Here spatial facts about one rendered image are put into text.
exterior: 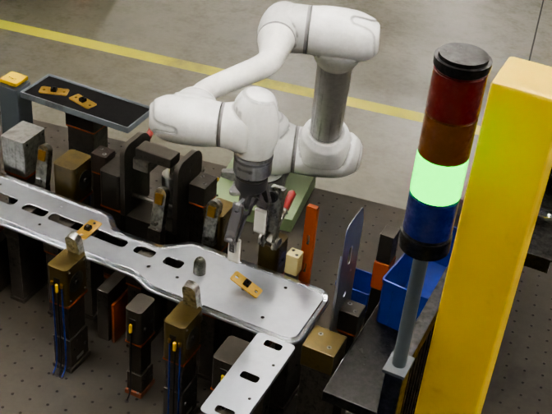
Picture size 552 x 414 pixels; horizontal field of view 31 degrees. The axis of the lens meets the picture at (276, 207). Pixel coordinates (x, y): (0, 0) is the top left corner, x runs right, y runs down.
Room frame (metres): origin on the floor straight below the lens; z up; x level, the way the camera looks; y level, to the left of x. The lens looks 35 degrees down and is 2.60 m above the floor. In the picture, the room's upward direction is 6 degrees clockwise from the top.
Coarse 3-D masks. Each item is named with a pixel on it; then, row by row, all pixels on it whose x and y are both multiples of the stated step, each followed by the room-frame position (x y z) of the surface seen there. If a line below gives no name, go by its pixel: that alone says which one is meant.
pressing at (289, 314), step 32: (0, 192) 2.22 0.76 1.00; (32, 192) 2.23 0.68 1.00; (0, 224) 2.08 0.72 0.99; (32, 224) 2.09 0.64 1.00; (96, 256) 1.98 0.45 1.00; (128, 256) 1.99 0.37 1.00; (160, 256) 2.01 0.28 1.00; (192, 256) 2.02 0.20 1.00; (224, 256) 2.03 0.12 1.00; (160, 288) 1.88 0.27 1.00; (224, 288) 1.90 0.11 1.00; (288, 288) 1.93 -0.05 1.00; (320, 288) 1.94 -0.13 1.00; (224, 320) 1.79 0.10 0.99; (256, 320) 1.80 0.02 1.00; (288, 320) 1.81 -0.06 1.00
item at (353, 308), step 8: (344, 304) 1.80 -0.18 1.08; (352, 304) 1.80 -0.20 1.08; (360, 304) 1.80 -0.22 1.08; (344, 312) 1.77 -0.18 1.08; (352, 312) 1.77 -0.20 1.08; (360, 312) 1.77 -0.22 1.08; (344, 320) 1.77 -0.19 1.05; (352, 320) 1.76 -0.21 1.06; (360, 320) 1.77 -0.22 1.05; (344, 328) 1.77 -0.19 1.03; (352, 328) 1.76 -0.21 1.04; (360, 328) 1.79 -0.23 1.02; (352, 336) 1.76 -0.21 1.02; (336, 408) 1.76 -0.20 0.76
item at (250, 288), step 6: (234, 276) 1.92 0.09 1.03; (240, 276) 1.92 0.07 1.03; (234, 282) 1.90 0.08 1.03; (240, 282) 1.91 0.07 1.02; (246, 282) 1.91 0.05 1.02; (246, 288) 1.89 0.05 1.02; (252, 288) 1.90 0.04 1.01; (258, 288) 1.91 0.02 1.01; (252, 294) 1.88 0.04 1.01; (258, 294) 1.89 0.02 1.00
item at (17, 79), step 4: (12, 72) 2.61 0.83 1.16; (16, 72) 2.62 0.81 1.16; (4, 76) 2.58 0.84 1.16; (8, 76) 2.59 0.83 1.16; (12, 76) 2.59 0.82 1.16; (16, 76) 2.59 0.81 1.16; (20, 76) 2.59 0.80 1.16; (24, 76) 2.60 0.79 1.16; (0, 80) 2.57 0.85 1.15; (4, 80) 2.56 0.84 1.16; (8, 80) 2.56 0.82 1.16; (12, 80) 2.56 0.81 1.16; (16, 80) 2.57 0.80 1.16; (20, 80) 2.57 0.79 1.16; (24, 80) 2.58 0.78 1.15; (8, 84) 2.56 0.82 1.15; (12, 84) 2.55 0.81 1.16; (16, 84) 2.55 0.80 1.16; (20, 84) 2.57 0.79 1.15
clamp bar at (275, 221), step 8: (272, 192) 2.03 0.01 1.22; (280, 192) 2.05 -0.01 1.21; (272, 200) 2.02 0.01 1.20; (280, 200) 2.04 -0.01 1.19; (272, 208) 2.05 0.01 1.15; (280, 208) 2.04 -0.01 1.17; (272, 216) 2.05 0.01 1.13; (280, 216) 2.04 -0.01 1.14; (272, 224) 2.04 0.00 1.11; (264, 240) 2.04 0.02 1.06; (272, 240) 2.03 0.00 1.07; (272, 248) 2.02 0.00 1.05
